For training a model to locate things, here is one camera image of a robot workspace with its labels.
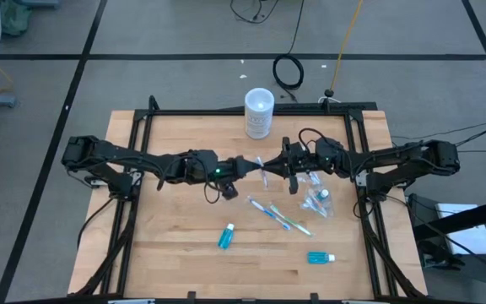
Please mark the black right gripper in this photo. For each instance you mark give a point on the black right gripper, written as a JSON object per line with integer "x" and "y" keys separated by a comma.
{"x": 292, "y": 186}

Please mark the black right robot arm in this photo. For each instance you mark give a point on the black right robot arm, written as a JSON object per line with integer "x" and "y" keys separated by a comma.
{"x": 395, "y": 162}

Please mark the silver metal rail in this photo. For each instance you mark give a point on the silver metal rail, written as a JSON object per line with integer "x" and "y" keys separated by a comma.
{"x": 131, "y": 301}

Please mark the clear plastic bag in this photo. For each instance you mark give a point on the clear plastic bag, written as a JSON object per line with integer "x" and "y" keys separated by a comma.
{"x": 328, "y": 209}

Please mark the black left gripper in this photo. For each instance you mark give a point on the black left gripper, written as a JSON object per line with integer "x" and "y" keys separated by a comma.
{"x": 232, "y": 168}

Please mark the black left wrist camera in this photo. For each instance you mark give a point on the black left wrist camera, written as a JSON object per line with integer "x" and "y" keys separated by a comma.
{"x": 229, "y": 191}

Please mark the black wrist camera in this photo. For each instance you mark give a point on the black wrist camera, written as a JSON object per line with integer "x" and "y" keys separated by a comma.
{"x": 229, "y": 191}
{"x": 301, "y": 156}

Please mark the black corner bracket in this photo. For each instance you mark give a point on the black corner bracket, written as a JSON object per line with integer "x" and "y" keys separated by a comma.
{"x": 153, "y": 103}

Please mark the blue white toothbrush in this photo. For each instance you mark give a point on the blue white toothbrush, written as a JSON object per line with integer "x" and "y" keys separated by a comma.
{"x": 268, "y": 213}

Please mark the teal mouthwash bottle white cap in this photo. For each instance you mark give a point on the teal mouthwash bottle white cap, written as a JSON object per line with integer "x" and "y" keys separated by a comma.
{"x": 226, "y": 237}
{"x": 322, "y": 195}
{"x": 319, "y": 257}

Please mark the green white toothbrush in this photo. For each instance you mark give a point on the green white toothbrush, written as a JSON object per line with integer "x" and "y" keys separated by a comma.
{"x": 290, "y": 220}

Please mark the white box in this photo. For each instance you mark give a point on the white box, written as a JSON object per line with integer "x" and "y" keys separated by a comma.
{"x": 473, "y": 245}

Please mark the orange white toothbrush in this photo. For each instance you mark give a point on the orange white toothbrush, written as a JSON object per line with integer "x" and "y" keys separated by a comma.
{"x": 314, "y": 205}

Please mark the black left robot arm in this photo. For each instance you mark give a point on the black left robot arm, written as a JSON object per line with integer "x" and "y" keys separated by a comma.
{"x": 142, "y": 162}

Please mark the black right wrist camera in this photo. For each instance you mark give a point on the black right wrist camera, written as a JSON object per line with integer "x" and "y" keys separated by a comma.
{"x": 301, "y": 156}

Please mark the green cloth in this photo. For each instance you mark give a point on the green cloth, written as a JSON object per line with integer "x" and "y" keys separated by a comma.
{"x": 7, "y": 19}

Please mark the white wipes canister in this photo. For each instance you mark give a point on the white wipes canister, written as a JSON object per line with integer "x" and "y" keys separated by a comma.
{"x": 259, "y": 114}

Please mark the black metal beam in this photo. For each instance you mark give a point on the black metal beam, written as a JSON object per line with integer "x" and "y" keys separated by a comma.
{"x": 479, "y": 215}

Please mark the black aluminium table frame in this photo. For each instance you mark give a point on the black aluminium table frame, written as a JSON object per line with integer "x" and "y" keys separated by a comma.
{"x": 184, "y": 112}

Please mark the blue bristled toothbrush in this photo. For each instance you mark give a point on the blue bristled toothbrush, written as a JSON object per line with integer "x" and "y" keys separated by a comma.
{"x": 314, "y": 179}

